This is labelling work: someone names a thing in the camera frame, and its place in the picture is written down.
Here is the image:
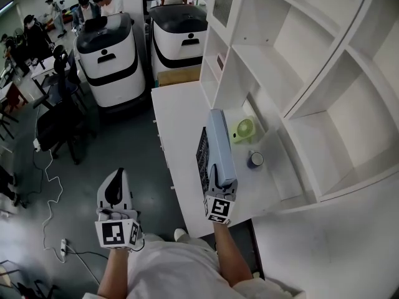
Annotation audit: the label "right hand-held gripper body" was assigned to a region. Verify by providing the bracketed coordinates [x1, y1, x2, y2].
[203, 193, 238, 227]

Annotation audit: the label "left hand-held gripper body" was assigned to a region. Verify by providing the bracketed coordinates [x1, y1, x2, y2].
[94, 209, 146, 254]

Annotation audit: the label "black mesh file holder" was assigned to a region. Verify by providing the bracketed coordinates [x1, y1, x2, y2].
[195, 126, 213, 196]

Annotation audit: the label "person's left forearm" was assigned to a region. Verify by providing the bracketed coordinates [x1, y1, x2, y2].
[97, 247, 132, 299]

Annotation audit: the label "person's right forearm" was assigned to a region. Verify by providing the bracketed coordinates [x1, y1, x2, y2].
[213, 221, 253, 288]

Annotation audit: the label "brown cardboard box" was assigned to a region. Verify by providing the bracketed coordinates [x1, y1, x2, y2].
[156, 67, 202, 87]

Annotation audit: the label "blue cup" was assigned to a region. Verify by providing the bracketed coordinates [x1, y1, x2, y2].
[246, 150, 265, 169]

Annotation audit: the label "small green desk fan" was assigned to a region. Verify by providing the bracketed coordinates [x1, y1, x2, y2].
[231, 114, 258, 145]

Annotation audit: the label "person's white shirt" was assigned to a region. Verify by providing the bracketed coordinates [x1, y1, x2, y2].
[82, 234, 266, 299]

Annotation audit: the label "white desk with drawers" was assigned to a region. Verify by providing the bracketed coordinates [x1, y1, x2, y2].
[151, 79, 306, 239]

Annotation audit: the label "black office chair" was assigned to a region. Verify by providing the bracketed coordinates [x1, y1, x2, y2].
[32, 44, 97, 165]

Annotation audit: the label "black folding stand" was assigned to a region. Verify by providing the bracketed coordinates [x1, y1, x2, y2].
[0, 260, 60, 299]

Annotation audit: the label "white and black delivery robot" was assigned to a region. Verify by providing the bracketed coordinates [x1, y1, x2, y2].
[75, 12, 147, 108]
[149, 4, 209, 82]

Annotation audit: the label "red-brown small table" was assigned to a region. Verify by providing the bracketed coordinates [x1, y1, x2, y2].
[0, 81, 29, 105]

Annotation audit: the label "white table with black legs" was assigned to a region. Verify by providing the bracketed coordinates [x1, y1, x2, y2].
[30, 47, 79, 101]

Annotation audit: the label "white shelf unit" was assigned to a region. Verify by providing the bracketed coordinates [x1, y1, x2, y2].
[199, 0, 399, 213]

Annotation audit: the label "colourful cushions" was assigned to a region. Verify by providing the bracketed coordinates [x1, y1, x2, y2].
[62, 6, 79, 21]

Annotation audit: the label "black cable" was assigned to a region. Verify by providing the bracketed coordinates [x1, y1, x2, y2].
[65, 250, 108, 260]

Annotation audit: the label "straight white cable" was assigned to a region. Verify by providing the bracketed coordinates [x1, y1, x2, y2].
[65, 244, 102, 288]

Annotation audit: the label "long wavy white cable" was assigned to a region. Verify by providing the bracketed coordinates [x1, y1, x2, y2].
[37, 148, 65, 263]

